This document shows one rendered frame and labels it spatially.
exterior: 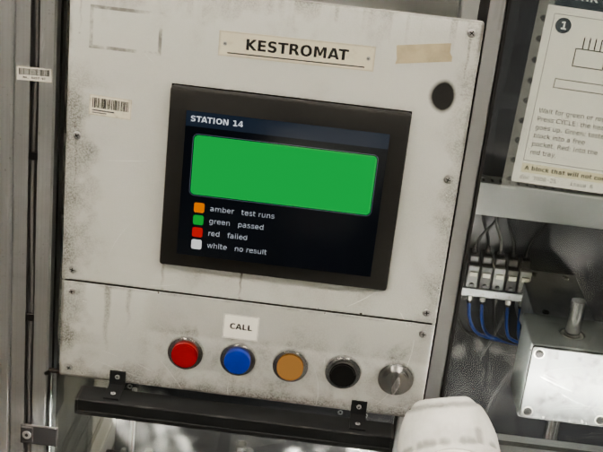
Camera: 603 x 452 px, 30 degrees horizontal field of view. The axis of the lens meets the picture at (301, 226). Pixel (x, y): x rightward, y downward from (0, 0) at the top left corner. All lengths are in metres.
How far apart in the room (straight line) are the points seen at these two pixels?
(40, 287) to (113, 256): 0.10
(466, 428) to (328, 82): 0.38
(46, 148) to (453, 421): 0.52
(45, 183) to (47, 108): 0.08
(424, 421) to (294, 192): 0.27
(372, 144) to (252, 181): 0.13
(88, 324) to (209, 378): 0.15
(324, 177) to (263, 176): 0.06
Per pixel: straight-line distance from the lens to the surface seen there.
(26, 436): 1.40
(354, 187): 1.17
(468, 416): 1.17
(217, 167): 1.18
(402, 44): 1.16
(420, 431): 1.17
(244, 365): 1.28
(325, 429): 1.28
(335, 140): 1.16
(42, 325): 1.33
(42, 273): 1.30
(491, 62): 1.18
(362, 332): 1.26
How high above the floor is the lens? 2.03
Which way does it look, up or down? 21 degrees down
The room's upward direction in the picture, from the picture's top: 6 degrees clockwise
